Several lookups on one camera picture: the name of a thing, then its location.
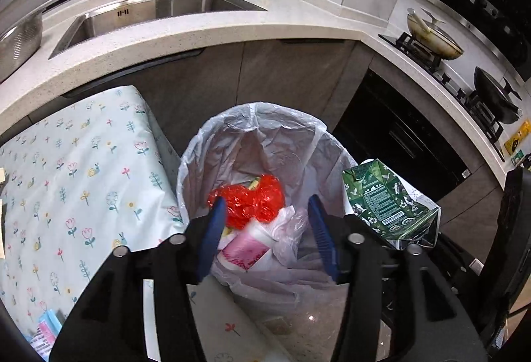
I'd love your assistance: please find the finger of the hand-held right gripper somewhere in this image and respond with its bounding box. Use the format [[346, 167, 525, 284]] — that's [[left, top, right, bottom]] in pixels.
[[433, 217, 484, 292]]

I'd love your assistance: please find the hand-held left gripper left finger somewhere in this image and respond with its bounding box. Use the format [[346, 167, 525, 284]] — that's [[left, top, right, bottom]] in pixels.
[[49, 196, 228, 362]]

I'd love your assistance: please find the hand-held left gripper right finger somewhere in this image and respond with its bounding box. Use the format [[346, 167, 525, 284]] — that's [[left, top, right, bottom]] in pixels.
[[308, 194, 488, 362]]

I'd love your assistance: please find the pink paper cup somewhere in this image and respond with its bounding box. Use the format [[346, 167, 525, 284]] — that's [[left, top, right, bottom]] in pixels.
[[218, 219, 279, 272]]

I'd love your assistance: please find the red plastic bag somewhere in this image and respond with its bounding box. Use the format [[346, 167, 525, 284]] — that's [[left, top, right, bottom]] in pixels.
[[207, 174, 287, 231]]

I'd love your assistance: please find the green carton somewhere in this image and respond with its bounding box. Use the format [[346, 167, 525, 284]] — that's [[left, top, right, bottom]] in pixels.
[[342, 159, 439, 251]]

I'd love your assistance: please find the waste bin with plastic liner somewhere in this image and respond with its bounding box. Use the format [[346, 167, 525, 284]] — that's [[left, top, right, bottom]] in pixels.
[[176, 101, 442, 305]]

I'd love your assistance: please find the yellow packet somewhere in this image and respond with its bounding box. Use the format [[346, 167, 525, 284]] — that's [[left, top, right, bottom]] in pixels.
[[504, 119, 531, 157]]

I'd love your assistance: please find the black built-in oven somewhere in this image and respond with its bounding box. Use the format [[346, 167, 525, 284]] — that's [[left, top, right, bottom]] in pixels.
[[332, 69, 471, 201]]

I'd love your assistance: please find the floral tablecloth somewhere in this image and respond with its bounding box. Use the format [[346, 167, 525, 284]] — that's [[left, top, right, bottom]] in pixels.
[[0, 85, 287, 362]]

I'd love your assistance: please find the black wok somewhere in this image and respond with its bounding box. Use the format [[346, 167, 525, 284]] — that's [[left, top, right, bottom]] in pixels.
[[473, 67, 524, 124]]

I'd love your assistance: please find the gas stove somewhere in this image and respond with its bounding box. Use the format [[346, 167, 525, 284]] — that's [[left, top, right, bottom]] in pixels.
[[378, 32, 507, 161]]

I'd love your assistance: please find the blue pink small packet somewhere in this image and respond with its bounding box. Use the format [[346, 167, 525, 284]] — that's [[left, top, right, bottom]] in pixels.
[[27, 309, 65, 350]]

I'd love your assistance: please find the frying pan with lid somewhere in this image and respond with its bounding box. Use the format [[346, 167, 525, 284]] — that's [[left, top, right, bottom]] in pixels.
[[406, 7, 465, 61]]

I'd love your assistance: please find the stainless steel sink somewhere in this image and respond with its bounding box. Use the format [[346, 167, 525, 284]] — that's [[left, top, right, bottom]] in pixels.
[[49, 0, 268, 60]]

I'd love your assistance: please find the steel colander bowl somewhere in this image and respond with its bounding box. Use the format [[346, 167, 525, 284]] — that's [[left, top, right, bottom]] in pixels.
[[0, 9, 45, 85]]

